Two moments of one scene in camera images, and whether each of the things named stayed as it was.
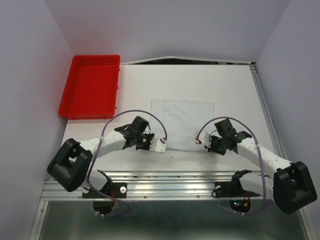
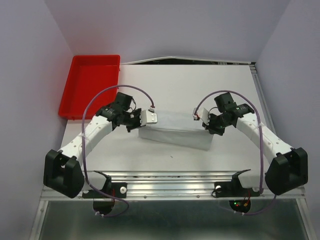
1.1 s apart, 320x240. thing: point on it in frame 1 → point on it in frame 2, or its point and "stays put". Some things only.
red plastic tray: [92, 87] stays put
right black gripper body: [216, 145] → [217, 124]
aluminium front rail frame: [167, 186] stays put
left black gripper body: [143, 141] → [131, 120]
